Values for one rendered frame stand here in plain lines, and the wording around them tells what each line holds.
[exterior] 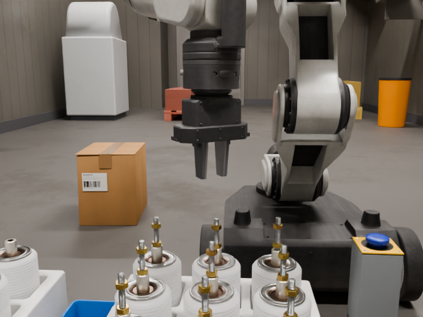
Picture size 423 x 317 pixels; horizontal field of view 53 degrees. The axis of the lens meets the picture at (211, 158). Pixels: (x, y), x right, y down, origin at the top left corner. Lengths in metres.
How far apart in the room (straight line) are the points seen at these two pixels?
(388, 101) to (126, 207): 4.05
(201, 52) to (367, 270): 0.46
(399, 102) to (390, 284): 4.58
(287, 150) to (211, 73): 0.56
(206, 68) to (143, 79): 7.17
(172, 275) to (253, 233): 0.36
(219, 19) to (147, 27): 7.18
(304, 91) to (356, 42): 6.78
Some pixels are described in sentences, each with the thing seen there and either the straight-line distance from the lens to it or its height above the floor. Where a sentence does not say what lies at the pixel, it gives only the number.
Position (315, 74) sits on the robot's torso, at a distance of 1.07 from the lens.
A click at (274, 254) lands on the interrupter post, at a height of 0.27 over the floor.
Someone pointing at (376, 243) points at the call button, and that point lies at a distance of 0.80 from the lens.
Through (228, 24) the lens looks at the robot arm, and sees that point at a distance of 0.60.
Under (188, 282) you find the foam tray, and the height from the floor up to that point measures 0.18.
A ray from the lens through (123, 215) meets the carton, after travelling 1.77.
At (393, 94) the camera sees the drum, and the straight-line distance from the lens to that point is 5.30.
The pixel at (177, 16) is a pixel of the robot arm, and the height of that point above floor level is 0.69.
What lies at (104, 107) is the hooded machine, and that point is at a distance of 5.80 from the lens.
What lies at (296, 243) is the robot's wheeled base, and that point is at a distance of 1.14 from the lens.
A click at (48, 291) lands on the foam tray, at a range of 0.96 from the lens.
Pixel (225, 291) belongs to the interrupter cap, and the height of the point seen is 0.25.
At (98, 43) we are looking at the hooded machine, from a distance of 5.80.
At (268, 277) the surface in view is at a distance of 0.81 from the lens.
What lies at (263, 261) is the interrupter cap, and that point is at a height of 0.25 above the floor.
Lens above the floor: 0.61
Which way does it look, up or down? 11 degrees down
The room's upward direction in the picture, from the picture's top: straight up
